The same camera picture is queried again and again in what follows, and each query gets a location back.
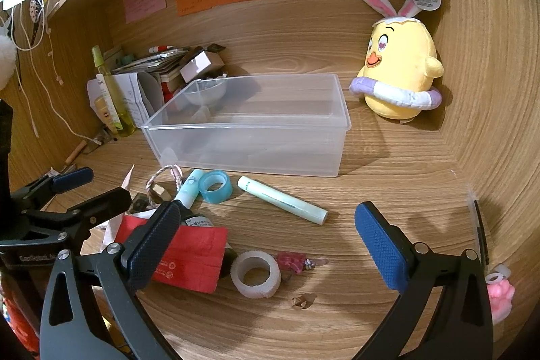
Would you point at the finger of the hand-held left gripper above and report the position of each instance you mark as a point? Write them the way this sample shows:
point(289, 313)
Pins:
point(105, 202)
point(76, 178)

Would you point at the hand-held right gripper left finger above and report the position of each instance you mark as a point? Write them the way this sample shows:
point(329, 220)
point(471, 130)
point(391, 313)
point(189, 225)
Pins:
point(152, 242)

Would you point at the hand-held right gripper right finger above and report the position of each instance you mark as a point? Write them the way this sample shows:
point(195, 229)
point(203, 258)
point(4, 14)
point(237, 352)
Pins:
point(379, 246)

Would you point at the red paper packet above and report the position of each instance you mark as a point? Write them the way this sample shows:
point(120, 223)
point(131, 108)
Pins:
point(194, 254)

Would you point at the dark green spray bottle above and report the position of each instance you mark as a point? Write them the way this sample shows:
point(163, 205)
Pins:
point(198, 221)

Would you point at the small mint bottle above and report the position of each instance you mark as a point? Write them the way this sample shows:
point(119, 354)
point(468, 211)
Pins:
point(190, 187)

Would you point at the teal tape roll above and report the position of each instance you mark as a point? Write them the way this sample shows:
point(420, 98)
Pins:
point(225, 191)

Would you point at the pink hair clip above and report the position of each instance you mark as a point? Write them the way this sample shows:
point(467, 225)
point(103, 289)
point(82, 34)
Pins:
point(291, 261)

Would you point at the mint green tube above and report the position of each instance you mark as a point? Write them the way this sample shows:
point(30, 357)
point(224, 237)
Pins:
point(282, 199)

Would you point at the white tape roll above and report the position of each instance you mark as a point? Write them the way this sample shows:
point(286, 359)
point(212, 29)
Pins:
point(253, 290)

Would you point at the clear plastic storage box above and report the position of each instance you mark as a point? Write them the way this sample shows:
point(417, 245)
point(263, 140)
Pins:
point(253, 140)

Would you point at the red cloth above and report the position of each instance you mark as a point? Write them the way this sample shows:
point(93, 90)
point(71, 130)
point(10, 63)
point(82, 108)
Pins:
point(19, 326)

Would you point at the yellow-green spray bottle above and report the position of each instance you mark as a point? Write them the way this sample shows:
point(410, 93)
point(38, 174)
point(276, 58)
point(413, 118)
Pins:
point(114, 98)

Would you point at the white folded paper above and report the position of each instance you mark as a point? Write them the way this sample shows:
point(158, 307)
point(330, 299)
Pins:
point(128, 94)

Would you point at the pink paw toy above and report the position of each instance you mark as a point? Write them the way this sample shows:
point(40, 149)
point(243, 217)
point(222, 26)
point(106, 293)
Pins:
point(500, 296)

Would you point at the red white carton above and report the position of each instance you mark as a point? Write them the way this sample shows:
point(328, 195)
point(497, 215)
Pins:
point(171, 88)

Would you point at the white fluffy pompom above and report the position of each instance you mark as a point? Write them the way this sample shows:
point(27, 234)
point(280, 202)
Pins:
point(6, 60)

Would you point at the stack of booklets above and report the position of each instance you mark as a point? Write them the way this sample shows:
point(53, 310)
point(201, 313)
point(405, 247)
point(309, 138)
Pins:
point(156, 60)

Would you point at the clear plastic bowl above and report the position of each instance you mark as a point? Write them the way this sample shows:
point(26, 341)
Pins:
point(206, 94)

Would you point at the red white marker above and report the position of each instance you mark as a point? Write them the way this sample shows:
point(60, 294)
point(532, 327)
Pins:
point(160, 48)

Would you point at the small white box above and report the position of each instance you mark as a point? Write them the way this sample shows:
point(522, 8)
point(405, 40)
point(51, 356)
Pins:
point(196, 67)

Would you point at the yellow chick plush toy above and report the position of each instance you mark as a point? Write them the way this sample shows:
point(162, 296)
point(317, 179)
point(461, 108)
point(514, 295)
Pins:
point(400, 60)

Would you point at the pink paper note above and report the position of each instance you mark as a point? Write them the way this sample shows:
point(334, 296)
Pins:
point(143, 1)

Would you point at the small black box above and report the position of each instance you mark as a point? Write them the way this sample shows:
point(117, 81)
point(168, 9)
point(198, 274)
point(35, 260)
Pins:
point(217, 48)

